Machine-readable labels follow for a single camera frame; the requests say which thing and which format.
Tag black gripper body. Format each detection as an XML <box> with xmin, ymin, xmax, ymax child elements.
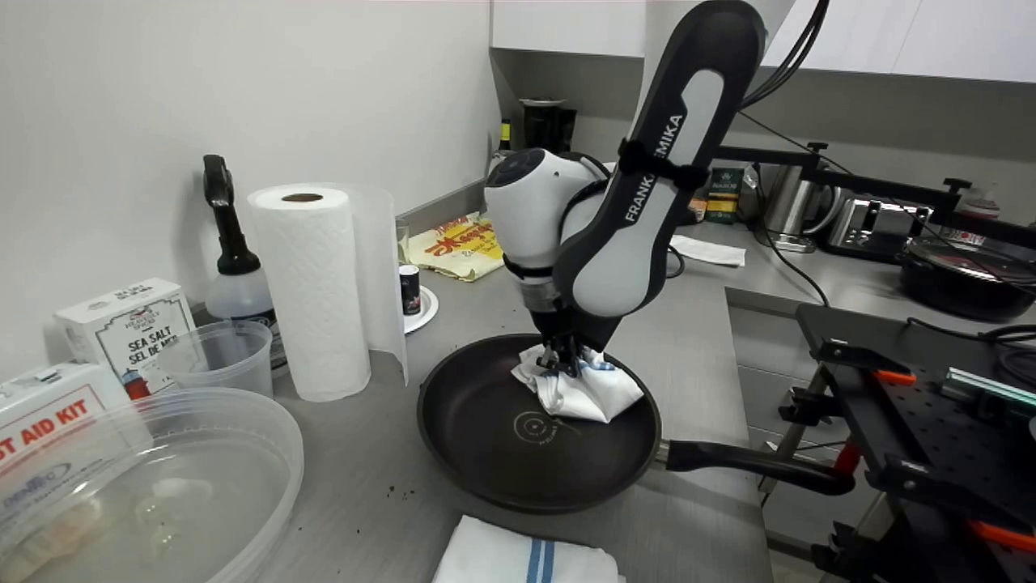
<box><xmin>525</xmin><ymin>280</ymin><xmax>622</xmax><ymax>356</ymax></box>

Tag white towel with blue stripes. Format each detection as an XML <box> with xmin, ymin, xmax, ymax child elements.
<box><xmin>508</xmin><ymin>338</ymin><xmax>647</xmax><ymax>426</ymax></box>

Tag dark nonstick frying pan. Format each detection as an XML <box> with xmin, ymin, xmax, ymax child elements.
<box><xmin>416</xmin><ymin>330</ymin><xmax>862</xmax><ymax>518</ymax></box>

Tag folded white blue-striped towel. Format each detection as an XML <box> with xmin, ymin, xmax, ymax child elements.
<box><xmin>430</xmin><ymin>512</ymin><xmax>629</xmax><ymax>583</ymax></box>

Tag white paper towel roll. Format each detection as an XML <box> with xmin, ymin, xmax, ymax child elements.
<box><xmin>242</xmin><ymin>180</ymin><xmax>416</xmax><ymax>403</ymax></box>

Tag yellow printed bag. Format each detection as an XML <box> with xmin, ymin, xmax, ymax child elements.
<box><xmin>398</xmin><ymin>211</ymin><xmax>508</xmax><ymax>286</ymax></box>

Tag small white plate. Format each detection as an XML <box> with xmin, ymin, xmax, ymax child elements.
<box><xmin>398</xmin><ymin>280</ymin><xmax>445</xmax><ymax>336</ymax></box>

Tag small dark jar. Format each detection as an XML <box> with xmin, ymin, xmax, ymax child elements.
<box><xmin>395</xmin><ymin>261</ymin><xmax>424</xmax><ymax>320</ymax></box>

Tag white folded cloth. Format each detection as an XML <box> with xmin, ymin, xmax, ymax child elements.
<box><xmin>667</xmin><ymin>232</ymin><xmax>751</xmax><ymax>270</ymax></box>

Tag black coffee maker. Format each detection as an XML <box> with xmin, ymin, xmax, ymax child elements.
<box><xmin>516</xmin><ymin>94</ymin><xmax>580</xmax><ymax>156</ymax></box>

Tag silver electric kettle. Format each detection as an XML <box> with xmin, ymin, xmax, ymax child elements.
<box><xmin>765</xmin><ymin>166</ymin><xmax>847</xmax><ymax>247</ymax></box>

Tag small clear plastic container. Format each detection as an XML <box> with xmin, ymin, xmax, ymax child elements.
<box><xmin>175</xmin><ymin>315</ymin><xmax>280</xmax><ymax>398</ymax></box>

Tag silver toaster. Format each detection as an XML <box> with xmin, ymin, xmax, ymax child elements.
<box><xmin>825</xmin><ymin>192</ymin><xmax>940</xmax><ymax>261</ymax></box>

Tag spray bottle with black nozzle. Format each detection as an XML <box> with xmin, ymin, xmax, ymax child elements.
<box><xmin>202</xmin><ymin>153</ymin><xmax>274</xmax><ymax>324</ymax></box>

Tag black robot mounting stand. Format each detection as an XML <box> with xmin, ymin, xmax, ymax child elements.
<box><xmin>757</xmin><ymin>305</ymin><xmax>1036</xmax><ymax>583</ymax></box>

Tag black round cooking appliance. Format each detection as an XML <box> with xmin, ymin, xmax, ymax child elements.
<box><xmin>898</xmin><ymin>226</ymin><xmax>1036</xmax><ymax>324</ymax></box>

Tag large clear plastic bowl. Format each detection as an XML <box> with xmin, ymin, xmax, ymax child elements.
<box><xmin>0</xmin><ymin>385</ymin><xmax>308</xmax><ymax>583</ymax></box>

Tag white sea salt box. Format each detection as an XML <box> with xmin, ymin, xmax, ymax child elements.
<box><xmin>47</xmin><ymin>274</ymin><xmax>211</xmax><ymax>403</ymax></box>

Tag white first aid kit box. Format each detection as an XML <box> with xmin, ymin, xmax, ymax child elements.
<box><xmin>0</xmin><ymin>358</ymin><xmax>157</xmax><ymax>524</ymax></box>

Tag black power cable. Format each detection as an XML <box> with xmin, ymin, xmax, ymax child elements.
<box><xmin>756</xmin><ymin>220</ymin><xmax>833</xmax><ymax>310</ymax></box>

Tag orange clamp handle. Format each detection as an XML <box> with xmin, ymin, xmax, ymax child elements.
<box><xmin>870</xmin><ymin>364</ymin><xmax>927</xmax><ymax>396</ymax></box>
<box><xmin>964</xmin><ymin>518</ymin><xmax>1036</xmax><ymax>555</ymax></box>

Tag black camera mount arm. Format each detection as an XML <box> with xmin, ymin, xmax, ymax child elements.
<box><xmin>717</xmin><ymin>139</ymin><xmax>1036</xmax><ymax>247</ymax></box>

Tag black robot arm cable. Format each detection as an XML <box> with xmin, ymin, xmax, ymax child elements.
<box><xmin>743</xmin><ymin>0</ymin><xmax>835</xmax><ymax>110</ymax></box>

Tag white wall cabinets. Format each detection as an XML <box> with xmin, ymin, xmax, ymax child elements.
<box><xmin>487</xmin><ymin>0</ymin><xmax>1036</xmax><ymax>88</ymax></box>

